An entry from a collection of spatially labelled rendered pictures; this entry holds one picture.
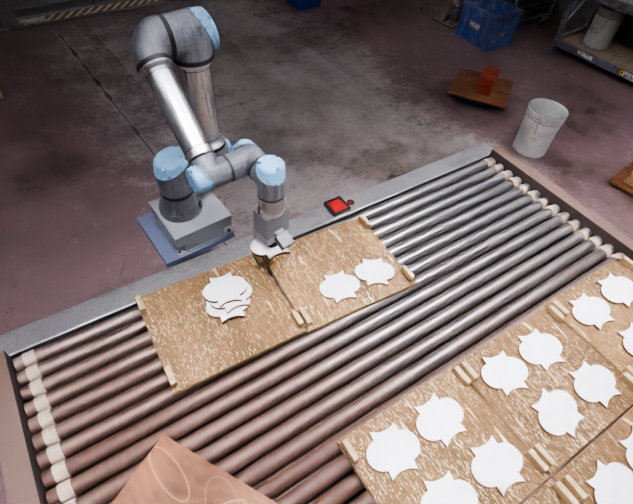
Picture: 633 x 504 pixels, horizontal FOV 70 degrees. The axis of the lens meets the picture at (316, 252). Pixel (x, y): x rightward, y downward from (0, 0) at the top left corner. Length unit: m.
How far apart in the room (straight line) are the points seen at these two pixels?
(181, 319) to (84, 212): 1.94
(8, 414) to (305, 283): 0.87
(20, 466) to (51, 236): 2.02
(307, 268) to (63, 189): 2.29
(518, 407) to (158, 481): 0.94
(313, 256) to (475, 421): 0.71
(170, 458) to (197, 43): 1.05
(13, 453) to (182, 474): 0.44
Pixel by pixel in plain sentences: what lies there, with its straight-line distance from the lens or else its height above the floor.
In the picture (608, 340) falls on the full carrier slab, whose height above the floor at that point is 0.94.
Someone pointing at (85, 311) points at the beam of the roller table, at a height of 0.92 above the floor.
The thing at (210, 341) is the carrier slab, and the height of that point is 0.94.
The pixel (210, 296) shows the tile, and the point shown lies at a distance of 1.42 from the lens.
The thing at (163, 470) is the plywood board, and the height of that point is 1.04.
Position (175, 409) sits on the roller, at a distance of 1.33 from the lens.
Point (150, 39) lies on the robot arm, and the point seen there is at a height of 1.58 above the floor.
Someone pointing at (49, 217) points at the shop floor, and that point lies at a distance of 3.33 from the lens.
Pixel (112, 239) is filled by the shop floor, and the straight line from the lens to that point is 3.05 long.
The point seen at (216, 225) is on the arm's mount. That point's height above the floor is 0.94.
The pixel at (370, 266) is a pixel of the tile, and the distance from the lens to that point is 1.55.
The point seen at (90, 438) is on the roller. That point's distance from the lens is 1.36.
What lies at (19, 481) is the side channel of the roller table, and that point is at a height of 0.95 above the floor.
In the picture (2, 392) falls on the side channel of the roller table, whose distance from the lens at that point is 1.47.
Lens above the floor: 2.12
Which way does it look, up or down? 49 degrees down
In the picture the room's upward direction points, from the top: 6 degrees clockwise
